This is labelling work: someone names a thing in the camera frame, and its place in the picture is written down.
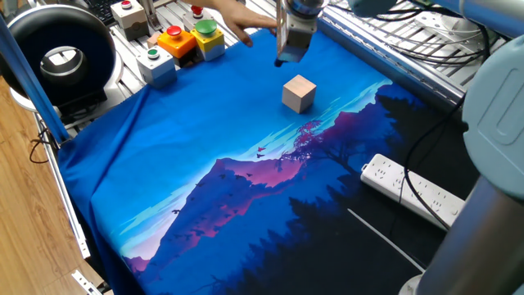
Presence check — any silver Schunk gripper body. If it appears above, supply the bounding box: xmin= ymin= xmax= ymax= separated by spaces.
xmin=276 ymin=0 xmax=319 ymax=64

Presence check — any small wooden cube block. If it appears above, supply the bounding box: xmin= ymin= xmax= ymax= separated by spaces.
xmin=281 ymin=74 xmax=318 ymax=115

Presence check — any bare human forearm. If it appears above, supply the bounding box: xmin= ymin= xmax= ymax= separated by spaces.
xmin=179 ymin=0 xmax=218 ymax=8

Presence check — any bare human hand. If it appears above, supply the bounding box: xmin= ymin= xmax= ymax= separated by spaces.
xmin=215 ymin=0 xmax=278 ymax=48

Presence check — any yellow box green button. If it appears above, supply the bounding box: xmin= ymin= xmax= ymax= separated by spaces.
xmin=190 ymin=19 xmax=226 ymax=62

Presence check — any white box red mushroom button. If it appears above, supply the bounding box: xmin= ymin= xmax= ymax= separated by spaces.
xmin=183 ymin=3 xmax=214 ymax=32

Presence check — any printed mountain landscape cloth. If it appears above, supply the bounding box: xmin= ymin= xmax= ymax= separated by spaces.
xmin=56 ymin=28 xmax=482 ymax=295

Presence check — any orange box red button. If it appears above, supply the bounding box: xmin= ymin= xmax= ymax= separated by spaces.
xmin=156 ymin=25 xmax=201 ymax=69

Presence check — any grey box green button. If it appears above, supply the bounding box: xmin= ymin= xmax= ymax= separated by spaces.
xmin=136 ymin=45 xmax=178 ymax=90

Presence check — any grey box red button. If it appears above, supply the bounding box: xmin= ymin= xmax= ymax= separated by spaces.
xmin=110 ymin=0 xmax=151 ymax=42

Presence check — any white power strip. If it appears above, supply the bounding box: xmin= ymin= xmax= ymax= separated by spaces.
xmin=359 ymin=153 xmax=467 ymax=231

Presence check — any black keyboard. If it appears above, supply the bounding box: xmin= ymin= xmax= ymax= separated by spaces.
xmin=84 ymin=0 xmax=122 ymax=26

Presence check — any blue metal bar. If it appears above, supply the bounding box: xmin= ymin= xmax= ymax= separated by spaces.
xmin=0 ymin=16 xmax=70 ymax=144

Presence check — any aluminium frame rail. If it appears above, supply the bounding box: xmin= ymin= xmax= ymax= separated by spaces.
xmin=318 ymin=16 xmax=468 ymax=107

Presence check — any metal upright bracket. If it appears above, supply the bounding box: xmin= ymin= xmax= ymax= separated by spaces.
xmin=138 ymin=0 xmax=163 ymax=32

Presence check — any thick black cable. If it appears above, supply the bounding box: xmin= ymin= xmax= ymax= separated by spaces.
xmin=403 ymin=96 xmax=470 ymax=231

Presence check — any long white cable tie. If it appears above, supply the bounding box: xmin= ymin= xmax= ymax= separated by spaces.
xmin=346 ymin=207 xmax=427 ymax=274

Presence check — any thin black floor cable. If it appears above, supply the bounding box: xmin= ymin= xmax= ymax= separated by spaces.
xmin=28 ymin=126 xmax=54 ymax=165

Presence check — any white table edge rail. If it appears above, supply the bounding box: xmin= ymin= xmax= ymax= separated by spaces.
xmin=34 ymin=112 xmax=91 ymax=260

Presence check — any loose metal bracket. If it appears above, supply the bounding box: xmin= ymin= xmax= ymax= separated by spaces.
xmin=71 ymin=269 xmax=103 ymax=295

